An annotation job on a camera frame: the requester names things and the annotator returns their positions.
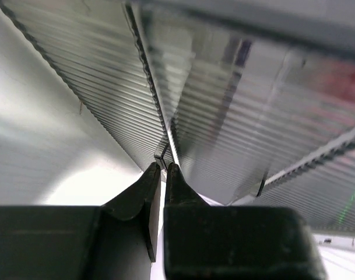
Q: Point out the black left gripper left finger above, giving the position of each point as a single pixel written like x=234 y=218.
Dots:
x=141 y=201

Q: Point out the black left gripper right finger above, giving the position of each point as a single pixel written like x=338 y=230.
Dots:
x=178 y=191

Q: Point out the clear acrylic drawer organizer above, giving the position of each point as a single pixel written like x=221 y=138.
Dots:
x=254 y=100

